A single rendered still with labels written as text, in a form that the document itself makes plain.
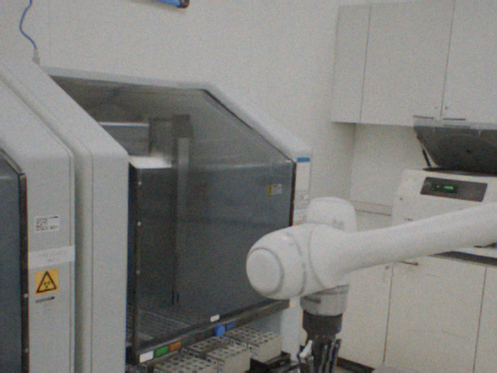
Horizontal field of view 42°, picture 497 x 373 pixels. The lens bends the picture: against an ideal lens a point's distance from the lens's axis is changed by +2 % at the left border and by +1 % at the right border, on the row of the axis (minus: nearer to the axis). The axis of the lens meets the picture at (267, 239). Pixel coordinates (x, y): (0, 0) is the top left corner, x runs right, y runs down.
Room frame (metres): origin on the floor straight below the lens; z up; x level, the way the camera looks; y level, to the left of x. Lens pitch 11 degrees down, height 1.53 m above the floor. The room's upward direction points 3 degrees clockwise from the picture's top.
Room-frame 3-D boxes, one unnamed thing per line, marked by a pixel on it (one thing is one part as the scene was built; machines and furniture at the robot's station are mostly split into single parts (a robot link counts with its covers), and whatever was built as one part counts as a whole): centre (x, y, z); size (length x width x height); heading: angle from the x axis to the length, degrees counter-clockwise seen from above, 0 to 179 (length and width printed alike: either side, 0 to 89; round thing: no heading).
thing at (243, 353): (1.64, 0.07, 0.85); 0.12 x 0.02 x 0.06; 144
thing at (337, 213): (1.13, -0.11, 1.31); 0.13 x 0.11 x 0.16; 150
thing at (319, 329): (1.14, -0.11, 1.13); 0.08 x 0.07 x 0.09; 144
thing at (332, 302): (1.14, -0.11, 1.21); 0.09 x 0.09 x 0.06
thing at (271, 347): (1.77, -0.02, 0.85); 0.12 x 0.02 x 0.06; 143
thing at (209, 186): (1.72, 0.31, 1.28); 0.61 x 0.51 x 0.63; 144
